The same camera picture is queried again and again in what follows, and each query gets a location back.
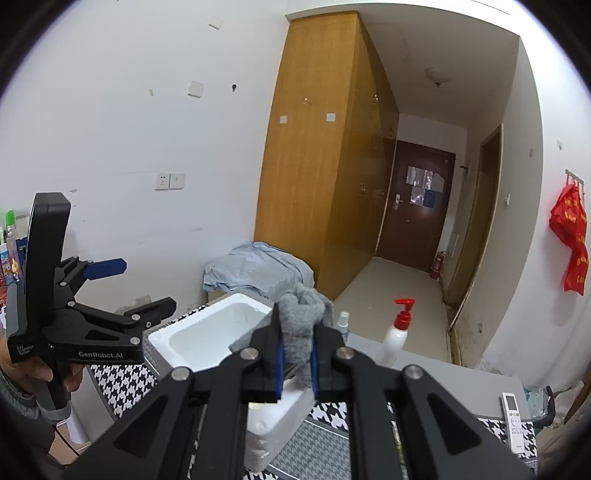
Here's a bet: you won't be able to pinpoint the white red pump bottle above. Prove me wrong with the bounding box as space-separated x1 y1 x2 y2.
375 298 415 367

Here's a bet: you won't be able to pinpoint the light blue crumpled sheet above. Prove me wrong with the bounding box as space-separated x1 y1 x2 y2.
202 242 315 300

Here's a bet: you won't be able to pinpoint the wooden wardrobe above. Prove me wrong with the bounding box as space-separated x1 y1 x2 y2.
254 11 399 300

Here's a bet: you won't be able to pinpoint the small clear spray bottle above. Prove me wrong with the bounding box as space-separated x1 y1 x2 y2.
335 311 349 343

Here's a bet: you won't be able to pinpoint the ceiling lamp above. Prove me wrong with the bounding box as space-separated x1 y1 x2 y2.
424 67 451 88

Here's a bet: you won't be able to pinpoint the green sleeve left forearm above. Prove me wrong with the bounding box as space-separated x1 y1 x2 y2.
1 372 55 455

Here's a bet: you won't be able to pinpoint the grey fuzzy cloth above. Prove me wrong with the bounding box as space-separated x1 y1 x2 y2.
227 281 335 389

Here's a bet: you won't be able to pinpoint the houndstooth table mat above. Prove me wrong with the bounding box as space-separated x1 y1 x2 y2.
87 299 539 480

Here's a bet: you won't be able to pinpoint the dark brown entrance door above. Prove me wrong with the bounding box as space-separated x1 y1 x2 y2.
377 141 456 271

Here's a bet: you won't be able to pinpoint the white styrofoam box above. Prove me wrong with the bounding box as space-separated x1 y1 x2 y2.
147 293 314 479

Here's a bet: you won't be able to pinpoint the person's left hand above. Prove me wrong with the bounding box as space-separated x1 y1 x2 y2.
0 336 86 394

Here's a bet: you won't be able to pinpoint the white remote control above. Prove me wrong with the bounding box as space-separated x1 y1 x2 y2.
501 392 526 455

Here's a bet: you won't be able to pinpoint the wooden side door frame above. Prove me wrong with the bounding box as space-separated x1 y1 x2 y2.
444 124 503 309

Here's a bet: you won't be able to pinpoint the red fire extinguisher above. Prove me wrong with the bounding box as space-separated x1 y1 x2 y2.
430 251 446 280

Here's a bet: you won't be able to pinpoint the red hanging bags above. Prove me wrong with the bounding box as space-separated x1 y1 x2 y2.
549 179 589 296

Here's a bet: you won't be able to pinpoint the white wall socket pair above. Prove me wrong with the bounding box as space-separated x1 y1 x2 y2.
154 173 185 191

